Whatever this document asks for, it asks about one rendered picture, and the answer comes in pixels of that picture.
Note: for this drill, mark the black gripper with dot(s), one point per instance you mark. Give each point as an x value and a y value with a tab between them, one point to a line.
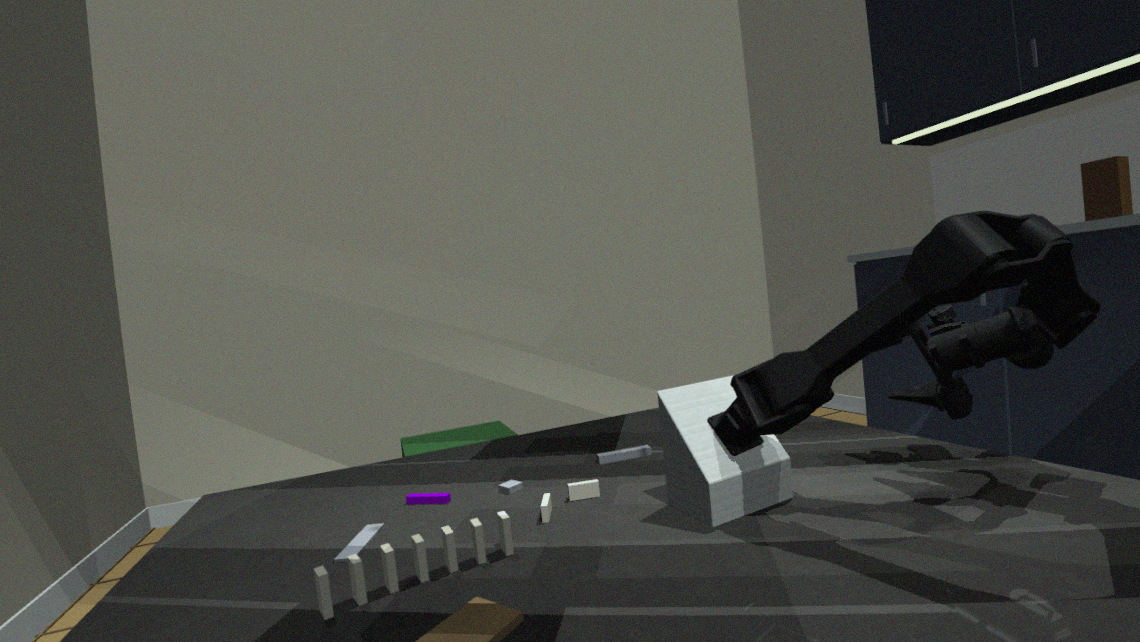
953	350

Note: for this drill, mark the purple domino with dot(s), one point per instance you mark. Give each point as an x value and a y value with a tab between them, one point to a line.
438	498

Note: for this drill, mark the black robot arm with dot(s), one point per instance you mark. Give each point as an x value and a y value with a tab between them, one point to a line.
962	257

